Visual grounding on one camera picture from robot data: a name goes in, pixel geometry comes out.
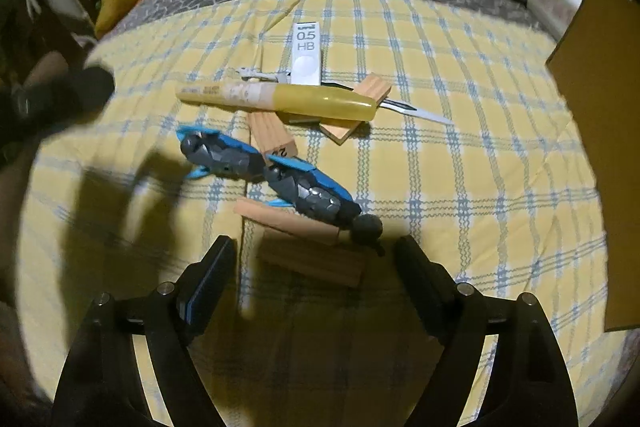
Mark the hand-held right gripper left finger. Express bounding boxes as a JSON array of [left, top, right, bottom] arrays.
[[50, 234, 238, 427]]

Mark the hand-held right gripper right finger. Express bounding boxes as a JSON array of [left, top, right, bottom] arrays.
[[392, 234, 581, 427]]

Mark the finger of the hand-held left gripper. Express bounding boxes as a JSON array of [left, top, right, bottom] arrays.
[[30, 65, 117, 135]]

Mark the cardboard box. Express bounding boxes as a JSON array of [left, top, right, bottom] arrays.
[[544, 0, 640, 334]]

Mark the yellow plaid blanket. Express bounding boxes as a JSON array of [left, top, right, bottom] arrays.
[[15, 0, 631, 427]]

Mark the large wooden block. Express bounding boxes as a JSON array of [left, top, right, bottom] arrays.
[[256, 228, 369, 291]]

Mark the blue grey toy part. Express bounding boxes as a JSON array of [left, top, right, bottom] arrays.
[[175, 125, 267, 182], [262, 155, 386, 256]]

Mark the ribbed wooden block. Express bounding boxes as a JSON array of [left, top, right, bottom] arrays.
[[247, 111, 300, 158]]

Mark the flat wooden block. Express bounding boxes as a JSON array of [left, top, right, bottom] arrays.
[[319, 73, 392, 144]]

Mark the small white toy piece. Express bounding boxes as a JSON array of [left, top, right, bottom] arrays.
[[234, 66, 292, 84]]

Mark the yellow glue pen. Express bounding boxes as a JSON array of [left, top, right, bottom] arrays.
[[175, 82, 376, 124]]

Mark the pencil lead refill case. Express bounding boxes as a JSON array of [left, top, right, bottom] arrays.
[[289, 21, 322, 86]]

